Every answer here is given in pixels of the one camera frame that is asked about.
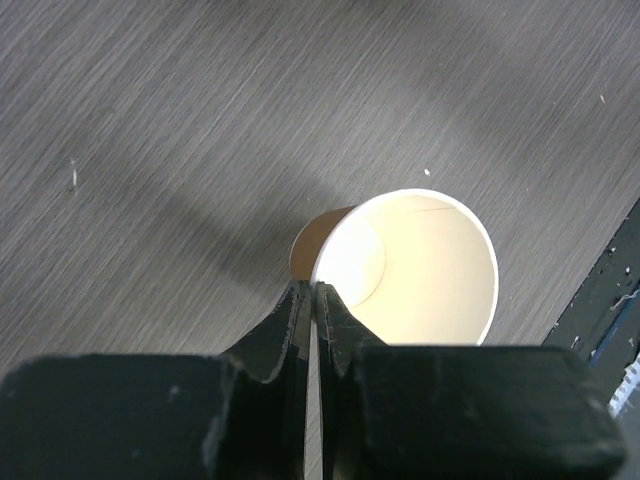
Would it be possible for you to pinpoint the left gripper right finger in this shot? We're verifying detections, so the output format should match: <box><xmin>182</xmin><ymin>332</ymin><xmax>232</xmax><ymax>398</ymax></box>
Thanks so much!
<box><xmin>315</xmin><ymin>282</ymin><xmax>384</xmax><ymax>479</ymax></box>

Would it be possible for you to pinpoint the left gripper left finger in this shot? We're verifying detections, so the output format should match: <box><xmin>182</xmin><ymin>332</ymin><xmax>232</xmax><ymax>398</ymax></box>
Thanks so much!
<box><xmin>222</xmin><ymin>281</ymin><xmax>313</xmax><ymax>479</ymax></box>

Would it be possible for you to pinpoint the single brown paper cup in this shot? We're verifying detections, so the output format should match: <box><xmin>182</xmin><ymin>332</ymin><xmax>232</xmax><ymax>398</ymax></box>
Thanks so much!
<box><xmin>289</xmin><ymin>189</ymin><xmax>499</xmax><ymax>345</ymax></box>

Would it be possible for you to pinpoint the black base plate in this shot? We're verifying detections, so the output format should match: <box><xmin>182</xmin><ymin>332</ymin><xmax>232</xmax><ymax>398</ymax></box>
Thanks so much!
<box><xmin>543</xmin><ymin>204</ymin><xmax>639</xmax><ymax>384</ymax></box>

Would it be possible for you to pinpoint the white slotted cable duct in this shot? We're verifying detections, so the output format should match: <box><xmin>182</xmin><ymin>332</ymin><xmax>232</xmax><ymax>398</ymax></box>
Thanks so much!
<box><xmin>608</xmin><ymin>354</ymin><xmax>640</xmax><ymax>418</ymax></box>

